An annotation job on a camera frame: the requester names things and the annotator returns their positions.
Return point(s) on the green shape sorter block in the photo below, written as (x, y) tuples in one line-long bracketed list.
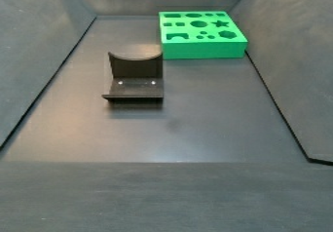
[(200, 34)]

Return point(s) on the black angled holder stand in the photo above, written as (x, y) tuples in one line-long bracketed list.
[(136, 78)]

